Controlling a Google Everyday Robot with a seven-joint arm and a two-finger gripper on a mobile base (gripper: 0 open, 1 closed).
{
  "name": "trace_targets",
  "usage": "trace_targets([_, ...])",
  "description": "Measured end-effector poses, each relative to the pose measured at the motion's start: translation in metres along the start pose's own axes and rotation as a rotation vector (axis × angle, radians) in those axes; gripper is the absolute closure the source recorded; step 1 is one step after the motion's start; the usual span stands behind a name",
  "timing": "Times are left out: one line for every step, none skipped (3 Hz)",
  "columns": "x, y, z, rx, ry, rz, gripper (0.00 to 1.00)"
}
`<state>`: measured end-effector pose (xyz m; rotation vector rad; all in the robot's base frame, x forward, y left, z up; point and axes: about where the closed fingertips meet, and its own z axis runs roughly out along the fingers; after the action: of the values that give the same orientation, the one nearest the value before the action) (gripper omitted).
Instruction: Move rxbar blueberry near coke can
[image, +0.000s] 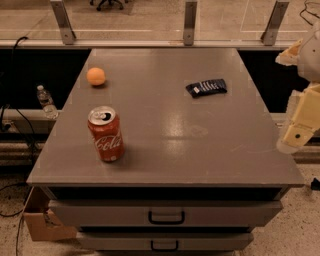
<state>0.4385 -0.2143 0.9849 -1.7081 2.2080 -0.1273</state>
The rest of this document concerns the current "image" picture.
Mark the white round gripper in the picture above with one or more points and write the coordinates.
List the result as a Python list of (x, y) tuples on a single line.
[(311, 56)]

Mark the dark blue rxbar wrapper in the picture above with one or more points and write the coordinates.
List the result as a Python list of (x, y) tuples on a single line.
[(207, 87)]

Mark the red coca-cola can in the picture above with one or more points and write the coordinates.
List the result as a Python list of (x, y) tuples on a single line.
[(104, 125)]

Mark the black plug on floor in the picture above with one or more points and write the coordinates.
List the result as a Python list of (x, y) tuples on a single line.
[(315, 184)]

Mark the grey drawer cabinet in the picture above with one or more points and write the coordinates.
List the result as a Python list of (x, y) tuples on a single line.
[(220, 147)]

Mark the black office chair base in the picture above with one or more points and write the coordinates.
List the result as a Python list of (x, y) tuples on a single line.
[(110, 3)]

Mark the orange fruit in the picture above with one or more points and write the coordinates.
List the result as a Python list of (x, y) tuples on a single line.
[(96, 76)]

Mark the clear plastic water bottle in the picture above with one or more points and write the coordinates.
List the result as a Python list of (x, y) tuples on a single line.
[(47, 103)]

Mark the lower grey drawer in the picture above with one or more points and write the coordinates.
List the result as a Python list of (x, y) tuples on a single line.
[(164, 242)]

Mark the grey drawer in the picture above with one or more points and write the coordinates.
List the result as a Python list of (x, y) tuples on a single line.
[(164, 242), (162, 213)]

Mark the upper grey drawer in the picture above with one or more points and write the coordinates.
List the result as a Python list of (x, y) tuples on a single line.
[(162, 213)]

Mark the cardboard box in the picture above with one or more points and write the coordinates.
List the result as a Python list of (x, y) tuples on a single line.
[(42, 223)]

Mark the right metal railing bracket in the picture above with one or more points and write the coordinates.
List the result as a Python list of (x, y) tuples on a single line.
[(269, 36)]

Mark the metal railing bracket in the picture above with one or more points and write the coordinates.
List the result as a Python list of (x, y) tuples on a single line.
[(269, 36), (66, 31), (189, 22)]

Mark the middle metal railing bracket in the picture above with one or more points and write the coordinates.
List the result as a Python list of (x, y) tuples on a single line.
[(189, 22)]

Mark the left metal railing bracket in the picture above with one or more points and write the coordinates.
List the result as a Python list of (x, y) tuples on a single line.
[(66, 31)]

